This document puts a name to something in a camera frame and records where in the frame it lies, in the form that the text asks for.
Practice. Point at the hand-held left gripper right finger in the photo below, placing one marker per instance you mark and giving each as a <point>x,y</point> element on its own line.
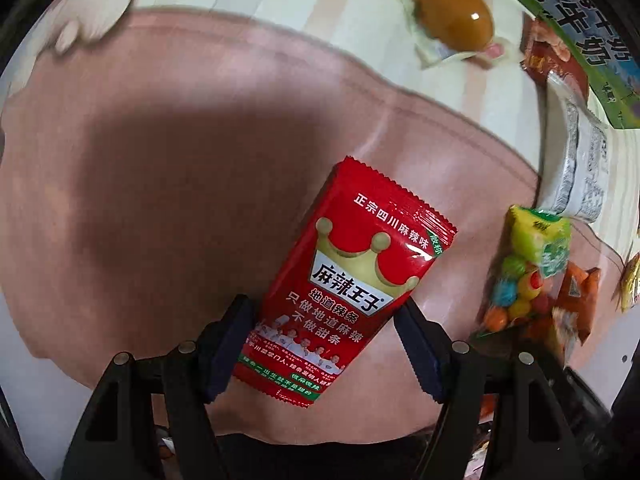
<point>422,357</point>

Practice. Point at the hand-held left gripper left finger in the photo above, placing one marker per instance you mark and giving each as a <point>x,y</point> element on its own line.
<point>227,347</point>

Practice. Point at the red crown print snack packet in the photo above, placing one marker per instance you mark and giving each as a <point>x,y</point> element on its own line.
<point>350,270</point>

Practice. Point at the yellow snack packet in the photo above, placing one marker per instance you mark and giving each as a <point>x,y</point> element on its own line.
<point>631,280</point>

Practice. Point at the packaged brown braised egg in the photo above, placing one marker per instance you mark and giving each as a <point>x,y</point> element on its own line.
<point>455,12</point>

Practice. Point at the cardboard box with blue print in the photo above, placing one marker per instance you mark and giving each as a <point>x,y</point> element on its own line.
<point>565,15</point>

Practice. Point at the orange snack packet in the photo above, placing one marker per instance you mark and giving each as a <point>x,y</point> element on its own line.
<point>580,300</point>

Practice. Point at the bag of colourful candy balls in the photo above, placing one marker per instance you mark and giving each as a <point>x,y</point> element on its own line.
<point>530,260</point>

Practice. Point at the white and silver snack packet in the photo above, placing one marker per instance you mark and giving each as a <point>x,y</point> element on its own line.
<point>585,160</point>

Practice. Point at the brown snack packet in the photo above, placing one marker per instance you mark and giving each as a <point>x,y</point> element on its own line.
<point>547,57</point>

